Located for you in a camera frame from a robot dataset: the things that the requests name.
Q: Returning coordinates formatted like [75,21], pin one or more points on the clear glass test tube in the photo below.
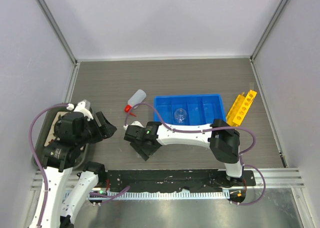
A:
[251,86]

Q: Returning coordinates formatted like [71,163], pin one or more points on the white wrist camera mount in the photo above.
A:
[82,107]
[135,123]

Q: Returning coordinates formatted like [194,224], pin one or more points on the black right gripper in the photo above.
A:
[144,153]

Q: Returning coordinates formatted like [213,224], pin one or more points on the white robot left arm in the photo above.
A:
[54,210]

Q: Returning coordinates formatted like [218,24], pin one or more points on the grey plastic tray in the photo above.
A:
[57,154]

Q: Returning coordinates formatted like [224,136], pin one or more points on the blue divided plastic bin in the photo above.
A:
[201,109]

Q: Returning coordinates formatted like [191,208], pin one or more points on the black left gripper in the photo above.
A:
[107,128]

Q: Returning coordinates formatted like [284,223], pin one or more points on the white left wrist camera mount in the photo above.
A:
[82,107]

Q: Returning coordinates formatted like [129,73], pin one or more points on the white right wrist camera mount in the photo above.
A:
[135,123]

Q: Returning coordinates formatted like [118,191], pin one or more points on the white slotted cable duct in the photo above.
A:
[183,195]

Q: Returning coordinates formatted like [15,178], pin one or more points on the wide clear glass beaker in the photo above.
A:
[180,116]

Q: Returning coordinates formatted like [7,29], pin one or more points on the white squeeze bottle red cap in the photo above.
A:
[137,97]

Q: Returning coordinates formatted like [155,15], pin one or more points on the yellow test tube rack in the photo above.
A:
[240,108]

